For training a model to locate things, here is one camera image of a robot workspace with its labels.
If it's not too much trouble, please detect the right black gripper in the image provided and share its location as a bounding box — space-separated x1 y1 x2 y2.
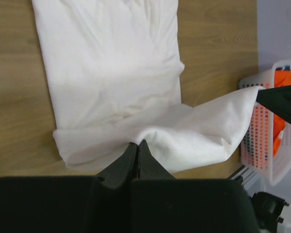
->
257 85 291 125

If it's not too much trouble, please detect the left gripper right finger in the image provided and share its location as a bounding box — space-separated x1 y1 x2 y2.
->
131 141 259 233

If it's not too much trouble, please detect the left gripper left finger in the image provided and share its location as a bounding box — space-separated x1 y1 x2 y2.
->
0 144 138 233

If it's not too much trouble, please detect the white t shirt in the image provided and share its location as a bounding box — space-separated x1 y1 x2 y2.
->
32 0 260 172

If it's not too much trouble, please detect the orange t shirt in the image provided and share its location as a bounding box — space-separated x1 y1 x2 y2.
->
273 70 291 157

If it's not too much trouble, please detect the white plastic basket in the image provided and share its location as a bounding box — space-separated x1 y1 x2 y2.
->
238 60 291 186

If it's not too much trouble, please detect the aluminium frame rail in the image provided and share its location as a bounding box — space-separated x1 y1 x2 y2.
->
228 166 261 196

